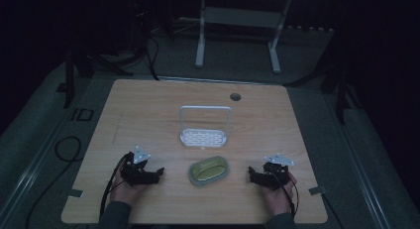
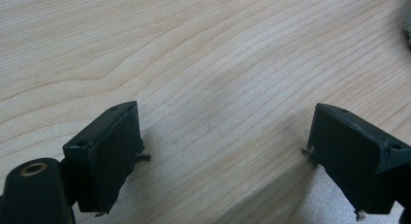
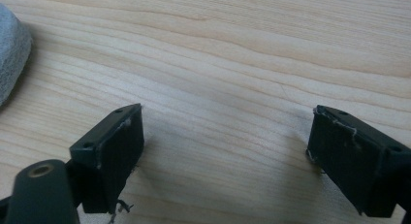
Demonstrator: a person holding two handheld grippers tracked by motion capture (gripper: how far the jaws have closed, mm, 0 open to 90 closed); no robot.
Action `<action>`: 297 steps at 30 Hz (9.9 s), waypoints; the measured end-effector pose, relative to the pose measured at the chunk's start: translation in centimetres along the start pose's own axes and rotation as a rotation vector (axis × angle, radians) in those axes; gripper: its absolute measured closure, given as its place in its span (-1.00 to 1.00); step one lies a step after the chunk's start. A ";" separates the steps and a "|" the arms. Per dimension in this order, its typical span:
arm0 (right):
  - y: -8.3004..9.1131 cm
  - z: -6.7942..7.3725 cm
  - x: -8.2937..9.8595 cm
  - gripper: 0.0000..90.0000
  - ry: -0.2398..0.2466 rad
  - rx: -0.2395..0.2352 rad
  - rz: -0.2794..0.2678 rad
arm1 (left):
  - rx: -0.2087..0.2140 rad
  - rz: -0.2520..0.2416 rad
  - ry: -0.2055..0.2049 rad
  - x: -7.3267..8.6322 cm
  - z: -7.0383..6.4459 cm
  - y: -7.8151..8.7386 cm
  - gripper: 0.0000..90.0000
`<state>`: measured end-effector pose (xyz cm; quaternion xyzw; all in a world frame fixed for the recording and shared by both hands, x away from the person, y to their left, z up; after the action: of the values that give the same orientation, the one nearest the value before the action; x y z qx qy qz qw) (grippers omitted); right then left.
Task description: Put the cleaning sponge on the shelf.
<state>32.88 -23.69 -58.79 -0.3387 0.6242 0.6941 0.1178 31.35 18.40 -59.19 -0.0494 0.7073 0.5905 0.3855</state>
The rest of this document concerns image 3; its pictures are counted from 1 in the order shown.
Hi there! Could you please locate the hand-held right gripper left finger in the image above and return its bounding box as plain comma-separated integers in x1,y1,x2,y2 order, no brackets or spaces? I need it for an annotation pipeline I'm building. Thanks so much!
68,103,145,215

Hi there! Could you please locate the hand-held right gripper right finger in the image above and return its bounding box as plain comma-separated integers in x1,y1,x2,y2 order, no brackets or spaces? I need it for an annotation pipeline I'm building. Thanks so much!
305,104,411,218

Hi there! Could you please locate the grey-white fabric bundle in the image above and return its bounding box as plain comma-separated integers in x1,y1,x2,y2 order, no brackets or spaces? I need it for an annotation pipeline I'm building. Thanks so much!
0,3,34,108

